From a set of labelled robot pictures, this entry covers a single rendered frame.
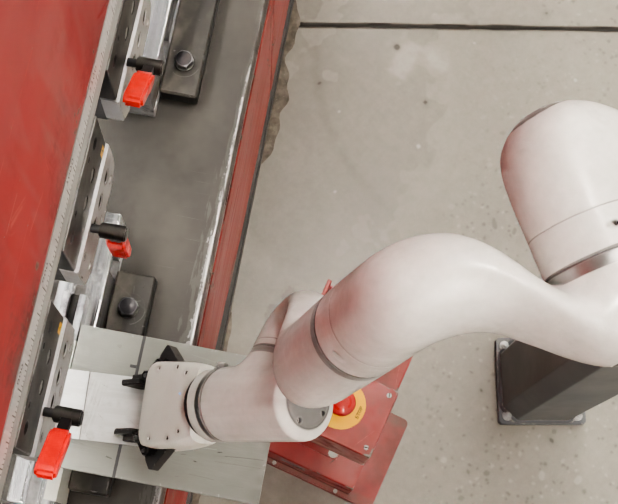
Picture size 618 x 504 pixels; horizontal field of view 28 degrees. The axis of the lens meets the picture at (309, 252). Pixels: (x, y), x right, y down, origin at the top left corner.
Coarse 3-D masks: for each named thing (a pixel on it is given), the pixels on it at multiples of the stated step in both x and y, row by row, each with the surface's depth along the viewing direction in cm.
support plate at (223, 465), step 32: (96, 352) 158; (128, 352) 158; (160, 352) 158; (192, 352) 159; (224, 352) 159; (96, 448) 155; (128, 448) 155; (224, 448) 156; (256, 448) 156; (128, 480) 154; (160, 480) 154; (192, 480) 155; (224, 480) 155; (256, 480) 155
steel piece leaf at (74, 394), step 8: (72, 376) 157; (80, 376) 157; (88, 376) 157; (72, 384) 157; (80, 384) 157; (64, 392) 156; (72, 392) 156; (80, 392) 156; (64, 400) 156; (72, 400) 156; (80, 400) 156; (80, 408) 156; (56, 424) 155; (72, 432) 155
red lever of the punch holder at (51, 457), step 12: (48, 408) 130; (60, 408) 130; (72, 408) 130; (60, 420) 129; (72, 420) 130; (60, 432) 127; (48, 444) 126; (60, 444) 126; (48, 456) 124; (60, 456) 125; (36, 468) 123; (48, 468) 123
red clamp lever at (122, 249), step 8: (96, 224) 137; (104, 224) 137; (112, 224) 137; (96, 232) 137; (104, 232) 136; (112, 232) 136; (120, 232) 136; (112, 240) 139; (120, 240) 137; (128, 240) 142; (112, 248) 141; (120, 248) 141; (128, 248) 143; (120, 256) 144; (128, 256) 145
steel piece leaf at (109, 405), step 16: (96, 384) 157; (112, 384) 157; (96, 400) 156; (112, 400) 156; (128, 400) 156; (96, 416) 156; (112, 416) 156; (128, 416) 156; (96, 432) 155; (112, 432) 155
